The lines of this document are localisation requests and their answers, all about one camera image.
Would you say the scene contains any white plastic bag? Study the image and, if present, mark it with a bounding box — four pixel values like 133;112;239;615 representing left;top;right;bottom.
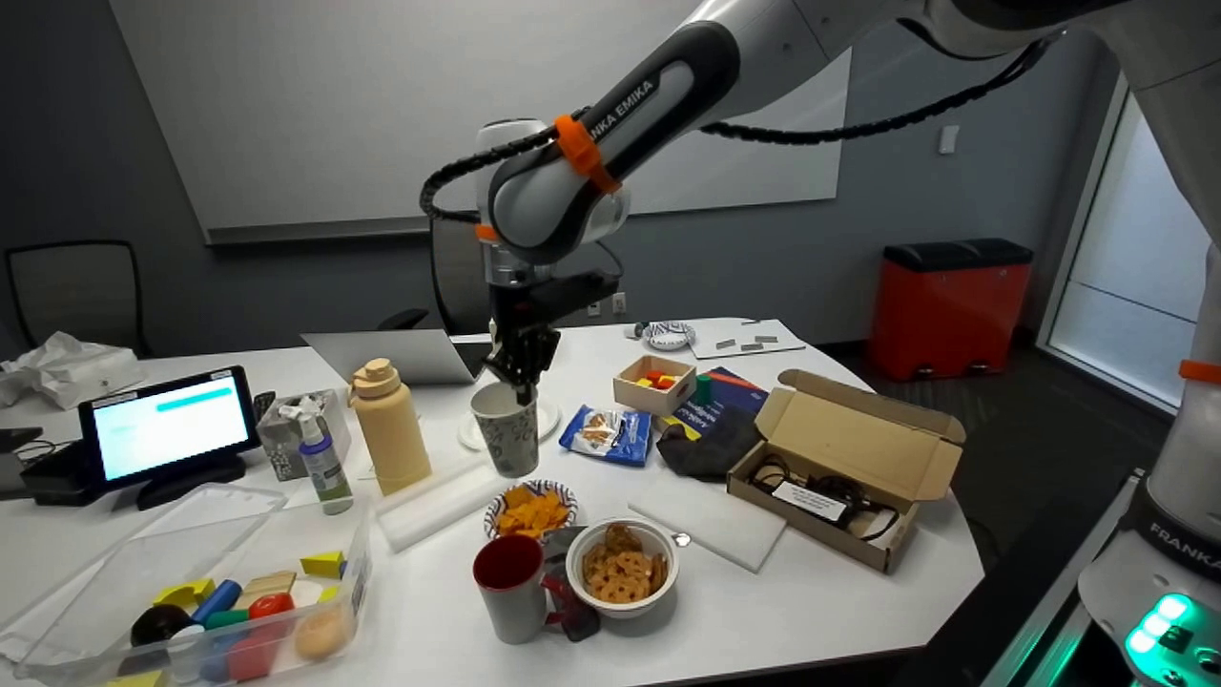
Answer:
0;330;140;407

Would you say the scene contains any white whiteboard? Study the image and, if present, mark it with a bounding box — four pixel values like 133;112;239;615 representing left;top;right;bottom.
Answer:
102;0;860;248

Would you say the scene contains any black office chair centre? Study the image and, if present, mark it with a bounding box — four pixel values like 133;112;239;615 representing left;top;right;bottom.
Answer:
384;217;491;334

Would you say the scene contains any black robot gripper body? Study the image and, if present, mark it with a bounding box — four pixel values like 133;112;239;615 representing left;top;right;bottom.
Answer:
487;248;618;365

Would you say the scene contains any white paper plate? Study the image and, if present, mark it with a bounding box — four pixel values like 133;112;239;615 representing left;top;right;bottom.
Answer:
456;400;559;452

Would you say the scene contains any grey tissue box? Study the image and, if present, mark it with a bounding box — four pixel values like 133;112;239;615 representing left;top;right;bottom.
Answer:
257;390;356;487

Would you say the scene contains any clear plastic toy bin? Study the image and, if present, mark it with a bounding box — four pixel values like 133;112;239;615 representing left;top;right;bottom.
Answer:
4;487;370;687

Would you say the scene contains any tan water bottle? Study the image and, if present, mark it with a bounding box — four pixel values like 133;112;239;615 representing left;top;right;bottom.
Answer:
351;358;431;497

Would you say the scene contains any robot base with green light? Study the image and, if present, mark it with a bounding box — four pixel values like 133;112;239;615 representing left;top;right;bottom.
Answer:
979;352;1221;687

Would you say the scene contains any white folded towel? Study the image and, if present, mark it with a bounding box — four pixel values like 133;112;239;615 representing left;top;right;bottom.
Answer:
379;466;507;553

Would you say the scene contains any dark blue book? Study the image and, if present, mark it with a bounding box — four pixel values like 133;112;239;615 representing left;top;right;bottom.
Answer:
656;365;765;480

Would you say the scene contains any red trash bin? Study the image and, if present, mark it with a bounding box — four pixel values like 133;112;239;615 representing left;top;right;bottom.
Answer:
865;236;1034;376

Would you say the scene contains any white and red mug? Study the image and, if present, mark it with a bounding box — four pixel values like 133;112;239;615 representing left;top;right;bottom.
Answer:
473;533;599;643

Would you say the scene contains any white bowl of crackers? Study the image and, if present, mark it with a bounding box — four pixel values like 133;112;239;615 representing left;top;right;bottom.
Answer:
563;520;678;617

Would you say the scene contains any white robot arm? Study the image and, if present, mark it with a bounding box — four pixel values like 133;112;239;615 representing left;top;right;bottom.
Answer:
421;0;1221;393

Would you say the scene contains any white foam sheet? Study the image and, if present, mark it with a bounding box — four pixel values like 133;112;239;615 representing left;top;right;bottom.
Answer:
629;486;785;571

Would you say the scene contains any open cardboard box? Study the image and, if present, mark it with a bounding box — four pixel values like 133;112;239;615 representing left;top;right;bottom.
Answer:
729;369;966;571

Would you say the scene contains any grey paper coffee cup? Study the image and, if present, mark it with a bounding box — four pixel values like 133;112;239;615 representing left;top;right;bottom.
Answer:
468;381;539;478

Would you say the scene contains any black office chair left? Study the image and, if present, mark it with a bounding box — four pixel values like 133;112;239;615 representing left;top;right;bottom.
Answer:
4;240;147;353

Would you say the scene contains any small spray bottle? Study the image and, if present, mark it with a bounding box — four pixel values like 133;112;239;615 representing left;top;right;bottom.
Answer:
299;414;356;516

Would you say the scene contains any small box with fruit toys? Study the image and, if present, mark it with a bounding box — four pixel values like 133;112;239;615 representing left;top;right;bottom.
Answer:
613;353;693;414

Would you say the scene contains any black tablet with stand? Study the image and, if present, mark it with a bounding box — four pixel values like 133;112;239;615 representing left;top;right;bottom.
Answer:
77;365;257;508

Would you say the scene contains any grey laptop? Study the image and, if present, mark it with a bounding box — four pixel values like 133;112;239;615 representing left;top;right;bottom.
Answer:
305;328;487;386

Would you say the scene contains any blue snack packet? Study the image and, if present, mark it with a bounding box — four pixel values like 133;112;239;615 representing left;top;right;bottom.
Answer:
559;405;654;469

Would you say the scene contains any patterned bowl of chips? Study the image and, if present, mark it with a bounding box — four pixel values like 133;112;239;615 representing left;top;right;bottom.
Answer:
483;480;581;539

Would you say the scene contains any black office chair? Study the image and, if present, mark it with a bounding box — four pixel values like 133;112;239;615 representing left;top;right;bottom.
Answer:
384;217;491;334
4;240;147;353

